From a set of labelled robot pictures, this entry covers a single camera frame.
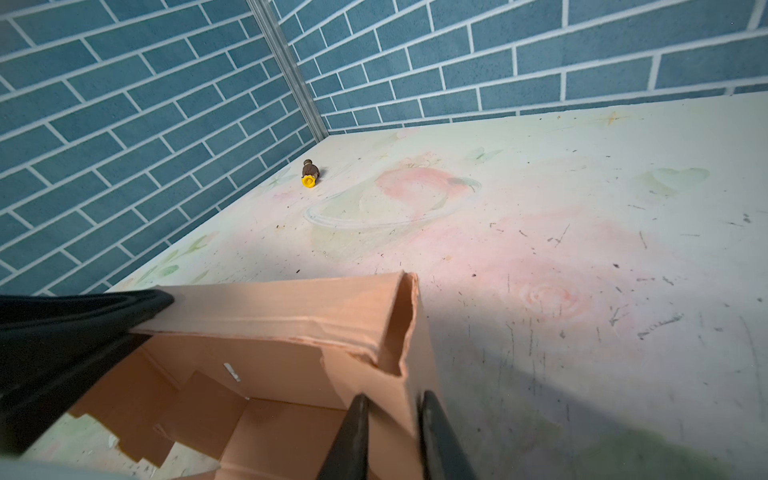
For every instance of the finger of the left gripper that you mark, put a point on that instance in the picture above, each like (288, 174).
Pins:
(54, 349)

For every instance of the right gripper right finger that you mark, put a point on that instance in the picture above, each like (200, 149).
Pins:
(442, 455)

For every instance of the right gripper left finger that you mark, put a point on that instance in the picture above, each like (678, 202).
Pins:
(347, 459)

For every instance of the orange cardboard paper box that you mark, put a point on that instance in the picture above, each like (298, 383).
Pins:
(260, 376)

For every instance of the small brown yellow toy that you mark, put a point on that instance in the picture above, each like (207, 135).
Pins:
(310, 174)

